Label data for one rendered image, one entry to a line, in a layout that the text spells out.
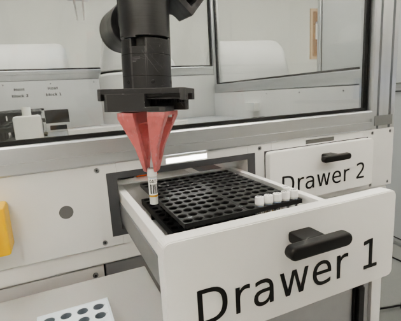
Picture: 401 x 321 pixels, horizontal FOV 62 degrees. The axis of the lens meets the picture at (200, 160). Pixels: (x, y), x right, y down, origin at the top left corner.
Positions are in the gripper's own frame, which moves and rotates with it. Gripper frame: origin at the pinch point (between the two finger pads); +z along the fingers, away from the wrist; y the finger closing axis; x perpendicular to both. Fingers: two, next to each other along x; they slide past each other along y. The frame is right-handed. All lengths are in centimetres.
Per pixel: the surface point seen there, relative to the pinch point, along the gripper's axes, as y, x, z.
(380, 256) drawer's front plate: -27.7, -1.3, 11.3
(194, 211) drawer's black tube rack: -4.8, -2.2, 6.7
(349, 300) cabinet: -38, -46, 45
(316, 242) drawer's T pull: -18.3, 8.9, 5.4
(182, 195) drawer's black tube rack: -1.7, -9.4, 6.7
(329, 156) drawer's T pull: -27.6, -31.6, 4.3
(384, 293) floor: -79, -129, 92
